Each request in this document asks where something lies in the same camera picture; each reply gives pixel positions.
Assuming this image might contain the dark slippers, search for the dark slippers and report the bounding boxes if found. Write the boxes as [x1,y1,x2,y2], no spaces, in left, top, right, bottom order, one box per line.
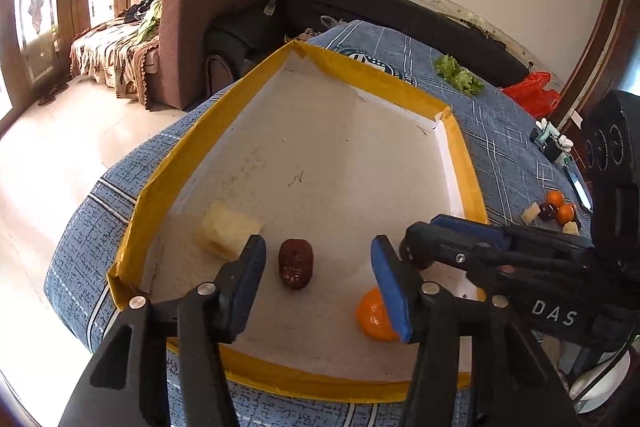
[39,83,72,108]

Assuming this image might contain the brown armchair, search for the brown armchair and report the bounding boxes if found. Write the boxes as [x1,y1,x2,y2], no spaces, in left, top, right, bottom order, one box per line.
[159,0,290,110]

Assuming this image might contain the yellow cardboard tray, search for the yellow cardboard tray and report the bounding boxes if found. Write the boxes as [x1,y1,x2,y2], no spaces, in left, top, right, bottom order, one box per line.
[106,39,490,404]

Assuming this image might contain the blue plaid bedsheet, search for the blue plaid bedsheet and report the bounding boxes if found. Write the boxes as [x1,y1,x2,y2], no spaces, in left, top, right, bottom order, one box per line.
[44,19,601,427]

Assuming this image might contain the green lettuce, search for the green lettuce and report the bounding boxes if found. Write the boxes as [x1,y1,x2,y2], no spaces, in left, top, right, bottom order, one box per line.
[434,54,486,96]

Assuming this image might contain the white round object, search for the white round object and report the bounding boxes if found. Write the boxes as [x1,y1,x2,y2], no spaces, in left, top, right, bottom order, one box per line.
[567,347,632,410]

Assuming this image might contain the red date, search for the red date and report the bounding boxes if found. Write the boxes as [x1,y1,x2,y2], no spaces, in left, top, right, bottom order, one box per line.
[278,238,315,292]

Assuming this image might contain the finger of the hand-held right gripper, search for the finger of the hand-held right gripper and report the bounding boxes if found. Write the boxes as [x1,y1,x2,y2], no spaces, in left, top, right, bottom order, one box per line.
[431,214,595,254]
[399,223,597,289]

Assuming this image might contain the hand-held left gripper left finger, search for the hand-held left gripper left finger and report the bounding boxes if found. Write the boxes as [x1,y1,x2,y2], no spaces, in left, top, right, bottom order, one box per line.
[70,234,268,427]

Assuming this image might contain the black pen holder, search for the black pen holder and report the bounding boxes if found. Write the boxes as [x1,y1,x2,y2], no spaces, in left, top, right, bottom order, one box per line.
[542,138,565,165]

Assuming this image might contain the brown wooden door frame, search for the brown wooden door frame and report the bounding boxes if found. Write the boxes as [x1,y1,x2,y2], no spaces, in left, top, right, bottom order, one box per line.
[552,0,628,130]

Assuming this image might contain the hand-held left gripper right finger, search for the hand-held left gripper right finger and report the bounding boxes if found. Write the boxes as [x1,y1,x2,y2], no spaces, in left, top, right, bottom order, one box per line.
[370,234,581,427]

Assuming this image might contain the dark clothes pile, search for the dark clothes pile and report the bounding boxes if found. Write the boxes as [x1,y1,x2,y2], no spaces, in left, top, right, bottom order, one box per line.
[121,0,162,24]

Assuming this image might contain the black phone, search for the black phone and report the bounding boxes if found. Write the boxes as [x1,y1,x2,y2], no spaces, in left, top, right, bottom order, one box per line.
[567,169,594,211]

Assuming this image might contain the patterned sofa cover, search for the patterned sofa cover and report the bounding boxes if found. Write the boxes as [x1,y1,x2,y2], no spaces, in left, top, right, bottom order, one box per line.
[69,9,163,108]

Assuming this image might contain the red plastic bag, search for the red plastic bag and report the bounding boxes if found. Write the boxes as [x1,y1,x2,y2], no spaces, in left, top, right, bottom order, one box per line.
[501,72,562,118]

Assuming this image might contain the pale yellow cheese block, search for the pale yellow cheese block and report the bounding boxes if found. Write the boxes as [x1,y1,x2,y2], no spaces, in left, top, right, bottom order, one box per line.
[194,202,266,262]

